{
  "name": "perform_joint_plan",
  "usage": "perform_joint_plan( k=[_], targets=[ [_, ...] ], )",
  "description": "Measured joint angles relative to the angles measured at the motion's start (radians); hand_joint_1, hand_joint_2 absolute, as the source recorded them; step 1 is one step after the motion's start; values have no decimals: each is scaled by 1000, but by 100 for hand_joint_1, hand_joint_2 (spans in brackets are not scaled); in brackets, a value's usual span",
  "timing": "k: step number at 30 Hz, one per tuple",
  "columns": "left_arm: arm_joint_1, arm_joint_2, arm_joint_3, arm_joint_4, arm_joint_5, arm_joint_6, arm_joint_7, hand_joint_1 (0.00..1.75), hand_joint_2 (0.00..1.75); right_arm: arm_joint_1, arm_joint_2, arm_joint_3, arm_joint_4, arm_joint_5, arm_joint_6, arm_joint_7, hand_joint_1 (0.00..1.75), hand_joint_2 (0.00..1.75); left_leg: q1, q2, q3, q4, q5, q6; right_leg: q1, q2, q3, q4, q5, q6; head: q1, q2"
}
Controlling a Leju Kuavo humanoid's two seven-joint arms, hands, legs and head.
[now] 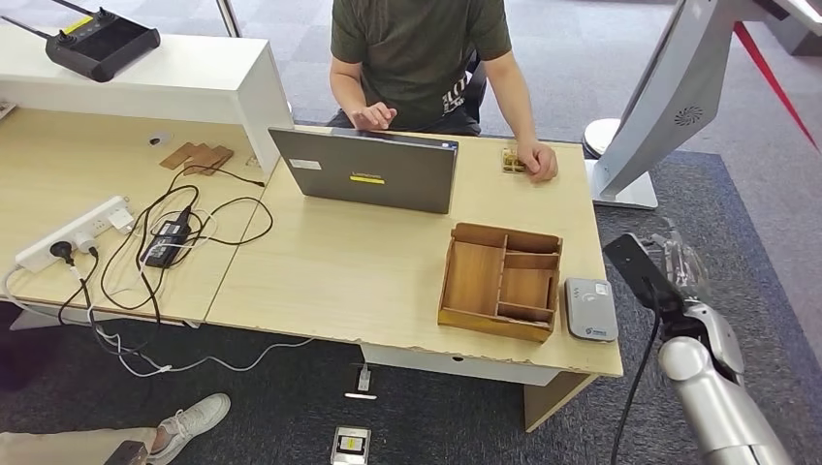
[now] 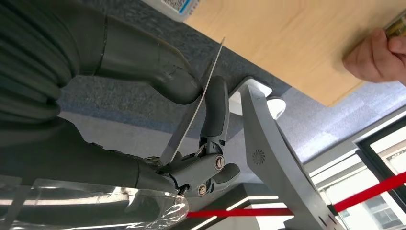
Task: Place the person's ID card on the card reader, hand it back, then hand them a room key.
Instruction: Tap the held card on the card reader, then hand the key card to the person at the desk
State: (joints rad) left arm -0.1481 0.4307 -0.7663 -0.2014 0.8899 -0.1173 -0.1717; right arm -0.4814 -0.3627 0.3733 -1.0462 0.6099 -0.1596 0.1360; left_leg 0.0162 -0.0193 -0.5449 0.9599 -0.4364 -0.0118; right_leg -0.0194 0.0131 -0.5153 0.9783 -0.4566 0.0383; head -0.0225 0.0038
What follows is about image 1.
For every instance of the person's left hand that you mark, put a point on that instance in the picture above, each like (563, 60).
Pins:
(539, 160)

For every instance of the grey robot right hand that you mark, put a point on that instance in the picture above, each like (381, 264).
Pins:
(687, 269)

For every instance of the person's right hand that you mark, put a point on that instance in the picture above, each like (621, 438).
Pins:
(374, 117)

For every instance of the person's right forearm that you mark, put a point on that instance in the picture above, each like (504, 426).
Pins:
(345, 90)

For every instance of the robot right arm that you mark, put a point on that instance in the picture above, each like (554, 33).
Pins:
(719, 398)

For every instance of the person's left forearm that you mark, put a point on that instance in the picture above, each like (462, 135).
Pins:
(514, 96)

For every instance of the small wooden card holder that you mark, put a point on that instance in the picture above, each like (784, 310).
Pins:
(510, 164)

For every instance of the person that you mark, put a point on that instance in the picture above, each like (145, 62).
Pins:
(417, 58)

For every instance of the grey card reader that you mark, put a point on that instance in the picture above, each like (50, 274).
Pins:
(591, 311)

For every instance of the standing person's leg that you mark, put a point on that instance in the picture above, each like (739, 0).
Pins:
(58, 446)

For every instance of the grey laptop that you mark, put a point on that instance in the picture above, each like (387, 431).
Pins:
(369, 176)

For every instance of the black office chair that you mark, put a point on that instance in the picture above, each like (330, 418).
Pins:
(476, 86)

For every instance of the wooden organizer box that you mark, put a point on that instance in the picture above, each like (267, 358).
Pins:
(475, 276)

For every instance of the silver metal pole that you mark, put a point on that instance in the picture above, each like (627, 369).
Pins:
(228, 18)

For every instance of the brown wooden panel pieces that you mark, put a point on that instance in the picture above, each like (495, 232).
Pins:
(199, 158)

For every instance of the white raised counter shelf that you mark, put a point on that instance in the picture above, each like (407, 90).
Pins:
(186, 74)

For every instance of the black power adapter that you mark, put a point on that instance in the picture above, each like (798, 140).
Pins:
(166, 241)

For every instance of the white charger plug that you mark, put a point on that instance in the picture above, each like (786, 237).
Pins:
(121, 219)

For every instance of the black remote controller with antennas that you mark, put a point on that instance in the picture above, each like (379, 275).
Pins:
(103, 48)

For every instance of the white power strip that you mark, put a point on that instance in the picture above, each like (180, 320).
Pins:
(67, 232)

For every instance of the metal floor socket box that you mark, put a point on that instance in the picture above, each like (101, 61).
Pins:
(350, 445)

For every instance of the black power plug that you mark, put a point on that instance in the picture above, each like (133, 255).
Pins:
(61, 251)

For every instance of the white sneaker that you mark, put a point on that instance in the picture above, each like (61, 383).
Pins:
(191, 422)

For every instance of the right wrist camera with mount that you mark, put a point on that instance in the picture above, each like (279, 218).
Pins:
(636, 266)

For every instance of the black left wrist bracket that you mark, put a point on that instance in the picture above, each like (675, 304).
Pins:
(125, 453)

